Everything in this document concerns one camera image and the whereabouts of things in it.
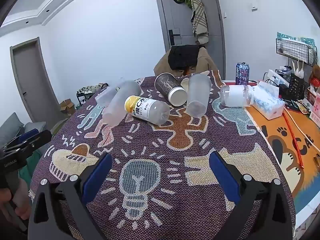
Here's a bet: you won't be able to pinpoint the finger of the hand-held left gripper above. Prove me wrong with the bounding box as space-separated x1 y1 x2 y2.
2 129 38 152
22 129 52 153

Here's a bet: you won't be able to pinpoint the red thin stick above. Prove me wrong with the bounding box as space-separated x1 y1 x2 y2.
282 111 305 170

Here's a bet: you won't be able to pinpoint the purple drink can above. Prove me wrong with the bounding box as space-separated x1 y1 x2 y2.
235 62 250 86

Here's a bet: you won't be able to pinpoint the black mesh organizer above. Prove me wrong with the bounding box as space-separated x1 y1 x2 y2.
275 68 313 101

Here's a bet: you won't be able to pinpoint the grey room door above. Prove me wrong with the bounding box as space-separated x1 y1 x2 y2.
10 37 60 128

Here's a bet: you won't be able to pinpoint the person's left hand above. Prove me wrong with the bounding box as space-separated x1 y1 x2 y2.
0 180 32 220

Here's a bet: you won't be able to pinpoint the printed woven blanket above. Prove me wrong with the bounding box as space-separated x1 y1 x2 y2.
29 69 296 240

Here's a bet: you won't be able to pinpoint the dark paper cup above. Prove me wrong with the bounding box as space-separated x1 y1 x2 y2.
154 73 188 106

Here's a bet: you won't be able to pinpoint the clear plastic cup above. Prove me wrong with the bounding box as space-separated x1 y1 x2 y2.
96 78 125 106

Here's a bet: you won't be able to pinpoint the yellow-capped clear plastic bottle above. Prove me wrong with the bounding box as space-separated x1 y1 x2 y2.
124 95 171 125

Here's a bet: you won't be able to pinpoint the black door lock handle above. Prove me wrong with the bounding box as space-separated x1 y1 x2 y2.
168 29 181 46

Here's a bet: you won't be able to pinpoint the white power strip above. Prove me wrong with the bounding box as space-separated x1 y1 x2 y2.
264 69 288 86

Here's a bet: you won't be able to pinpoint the grey sofa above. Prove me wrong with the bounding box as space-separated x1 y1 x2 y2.
0 112 47 151

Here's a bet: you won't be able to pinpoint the black wire wall basket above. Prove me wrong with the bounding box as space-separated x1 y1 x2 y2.
275 38 318 67

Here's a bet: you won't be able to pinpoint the tissue pack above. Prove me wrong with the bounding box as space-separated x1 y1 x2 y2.
250 81 286 120

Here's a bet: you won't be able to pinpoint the cardboard box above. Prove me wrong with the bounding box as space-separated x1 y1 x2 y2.
59 99 76 116

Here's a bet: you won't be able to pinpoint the white plastic spoons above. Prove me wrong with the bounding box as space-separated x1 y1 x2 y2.
291 60 306 77

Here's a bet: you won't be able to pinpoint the white cable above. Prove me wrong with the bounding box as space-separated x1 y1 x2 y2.
284 107 320 153

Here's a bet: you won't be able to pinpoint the brown plush toy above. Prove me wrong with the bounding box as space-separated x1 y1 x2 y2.
308 64 320 93

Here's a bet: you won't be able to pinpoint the chair with brown coat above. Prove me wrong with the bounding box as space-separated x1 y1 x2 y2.
153 45 218 78

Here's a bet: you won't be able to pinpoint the black cloth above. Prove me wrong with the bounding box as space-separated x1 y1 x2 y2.
168 45 201 70

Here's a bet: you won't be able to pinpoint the pink box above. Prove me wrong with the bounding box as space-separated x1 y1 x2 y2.
308 96 320 121

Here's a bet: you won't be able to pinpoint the short frosted plastic cup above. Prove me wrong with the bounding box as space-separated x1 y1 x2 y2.
186 73 213 118

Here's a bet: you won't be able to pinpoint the plaid scarf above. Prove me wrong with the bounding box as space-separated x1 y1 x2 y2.
187 0 209 45

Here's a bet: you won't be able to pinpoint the frosted plastic bottle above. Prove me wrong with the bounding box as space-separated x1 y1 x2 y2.
102 80 142 127

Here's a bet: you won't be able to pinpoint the shoe rack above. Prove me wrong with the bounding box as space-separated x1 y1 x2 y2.
76 82 110 111

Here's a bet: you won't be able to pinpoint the cream paper cup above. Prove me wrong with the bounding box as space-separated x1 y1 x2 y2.
180 71 210 92

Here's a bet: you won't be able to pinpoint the grey entrance door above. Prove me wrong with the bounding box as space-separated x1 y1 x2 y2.
152 0 226 80

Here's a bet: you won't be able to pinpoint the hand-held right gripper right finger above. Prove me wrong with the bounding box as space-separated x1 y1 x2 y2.
209 151 293 240

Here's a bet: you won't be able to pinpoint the orange cat mat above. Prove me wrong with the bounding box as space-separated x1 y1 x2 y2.
246 99 320 230

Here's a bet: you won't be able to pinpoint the snack packet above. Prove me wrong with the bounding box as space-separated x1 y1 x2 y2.
297 100 311 115

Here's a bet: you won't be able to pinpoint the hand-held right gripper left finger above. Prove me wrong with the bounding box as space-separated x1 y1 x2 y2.
28 152 113 240

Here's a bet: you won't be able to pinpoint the teal printed bag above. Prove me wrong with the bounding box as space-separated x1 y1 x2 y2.
277 32 315 46

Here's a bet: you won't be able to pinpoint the white-labelled clear plastic bottle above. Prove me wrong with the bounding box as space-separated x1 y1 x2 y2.
220 85 254 107

